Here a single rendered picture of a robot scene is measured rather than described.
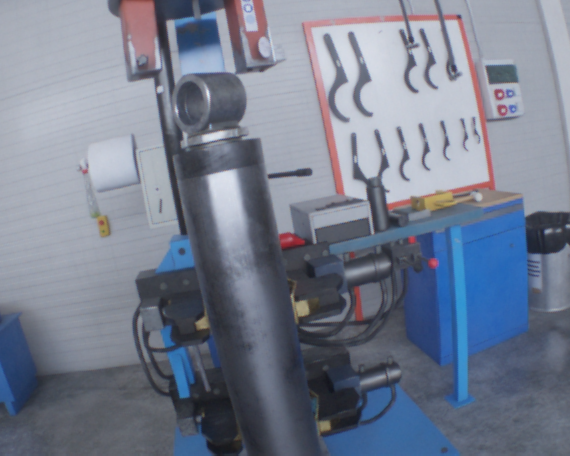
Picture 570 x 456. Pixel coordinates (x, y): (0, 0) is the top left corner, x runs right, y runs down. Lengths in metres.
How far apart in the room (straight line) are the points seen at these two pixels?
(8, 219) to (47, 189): 0.45
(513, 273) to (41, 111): 3.58
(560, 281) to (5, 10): 4.82
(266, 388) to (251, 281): 0.28
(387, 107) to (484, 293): 1.69
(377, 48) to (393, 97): 0.42
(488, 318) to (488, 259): 0.39
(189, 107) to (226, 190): 0.26
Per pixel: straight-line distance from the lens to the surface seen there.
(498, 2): 4.70
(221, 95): 1.09
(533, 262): 3.43
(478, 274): 2.87
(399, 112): 3.81
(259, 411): 1.22
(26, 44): 3.97
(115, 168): 2.35
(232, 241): 1.06
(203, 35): 1.99
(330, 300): 1.55
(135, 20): 1.52
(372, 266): 1.73
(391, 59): 3.87
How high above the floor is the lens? 1.43
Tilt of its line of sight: 7 degrees down
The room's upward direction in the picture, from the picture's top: 11 degrees counter-clockwise
